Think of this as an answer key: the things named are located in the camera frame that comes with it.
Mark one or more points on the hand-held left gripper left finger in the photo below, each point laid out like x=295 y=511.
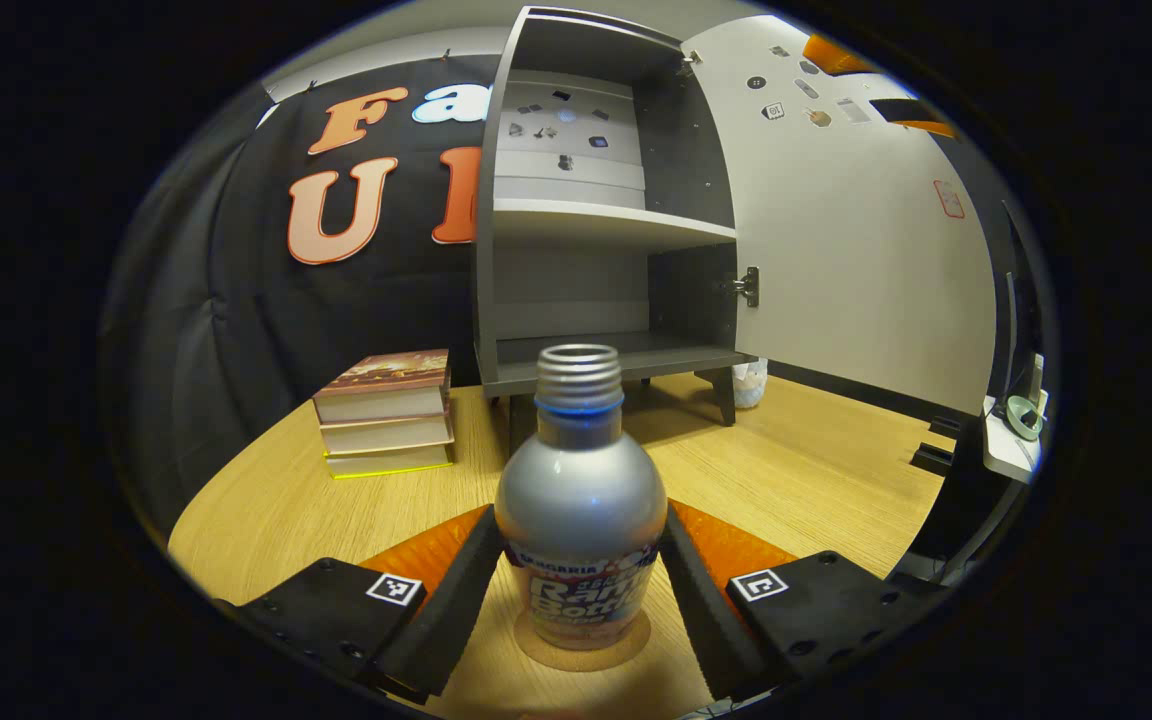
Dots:
x=451 y=600

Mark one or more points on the black backdrop cloth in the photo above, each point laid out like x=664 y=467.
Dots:
x=216 y=330

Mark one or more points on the book with brown picture cover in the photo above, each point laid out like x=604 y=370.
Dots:
x=386 y=385

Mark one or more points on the small patterned white bag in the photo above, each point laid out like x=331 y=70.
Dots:
x=750 y=385

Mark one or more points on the silver bottle with printed label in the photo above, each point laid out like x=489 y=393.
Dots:
x=581 y=500

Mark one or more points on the white side table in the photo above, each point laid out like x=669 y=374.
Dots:
x=1006 y=455

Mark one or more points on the grey-green tape roll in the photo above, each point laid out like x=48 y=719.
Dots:
x=1011 y=418

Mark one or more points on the round cork coaster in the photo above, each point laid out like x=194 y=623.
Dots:
x=536 y=648

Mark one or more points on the white cabinet door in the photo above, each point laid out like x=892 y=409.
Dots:
x=856 y=260

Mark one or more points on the book with yellow cover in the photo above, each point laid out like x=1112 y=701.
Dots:
x=391 y=462

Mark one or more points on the white cabinet shelf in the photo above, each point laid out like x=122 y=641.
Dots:
x=596 y=222

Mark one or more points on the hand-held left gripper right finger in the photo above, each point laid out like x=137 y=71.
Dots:
x=711 y=610

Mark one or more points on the plain white-edged book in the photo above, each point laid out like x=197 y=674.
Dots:
x=386 y=434

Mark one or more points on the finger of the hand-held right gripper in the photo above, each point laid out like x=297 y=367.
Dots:
x=831 y=57
x=911 y=110

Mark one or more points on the metal door hinge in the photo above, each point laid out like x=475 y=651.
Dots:
x=746 y=287
x=690 y=63

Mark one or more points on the grey cabinet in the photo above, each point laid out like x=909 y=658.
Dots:
x=676 y=150

